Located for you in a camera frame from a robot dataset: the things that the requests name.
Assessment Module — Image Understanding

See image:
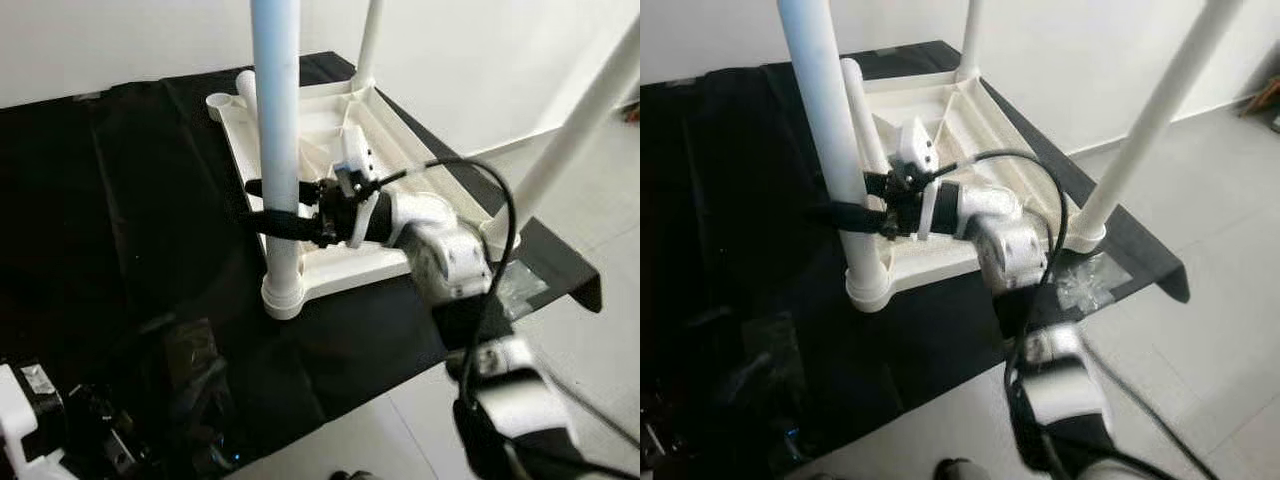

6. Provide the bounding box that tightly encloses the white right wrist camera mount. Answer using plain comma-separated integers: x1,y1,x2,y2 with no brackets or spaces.
898,117,946,241
335,125,381,249

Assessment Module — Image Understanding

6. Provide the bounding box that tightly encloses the black tablecloth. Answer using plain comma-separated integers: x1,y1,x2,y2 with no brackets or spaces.
0,50,604,480
640,40,1191,480

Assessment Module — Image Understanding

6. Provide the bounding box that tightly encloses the dark shiny tape patch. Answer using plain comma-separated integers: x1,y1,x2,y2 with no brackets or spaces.
160,318,236,441
740,312,806,411

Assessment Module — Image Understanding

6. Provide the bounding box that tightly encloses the white plastic children table top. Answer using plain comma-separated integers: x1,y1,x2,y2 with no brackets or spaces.
845,68,1109,313
207,80,531,321

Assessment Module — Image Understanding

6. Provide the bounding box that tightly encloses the clear crumpled plastic sheet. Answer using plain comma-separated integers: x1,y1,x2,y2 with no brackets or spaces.
1055,250,1136,313
495,262,551,319

